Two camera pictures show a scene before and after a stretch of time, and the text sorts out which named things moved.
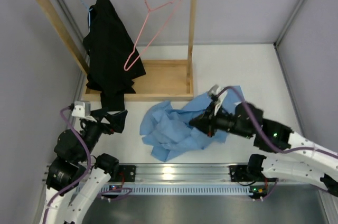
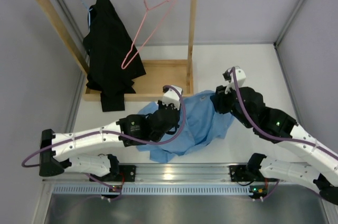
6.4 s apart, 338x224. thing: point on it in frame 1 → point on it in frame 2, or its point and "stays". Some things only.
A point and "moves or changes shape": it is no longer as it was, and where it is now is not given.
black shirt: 114,62 stays
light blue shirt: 168,132 moves or changes shape
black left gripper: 116,120 → 161,105
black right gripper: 206,122 → 220,98
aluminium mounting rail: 179,174 stays
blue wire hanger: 89,10 stays
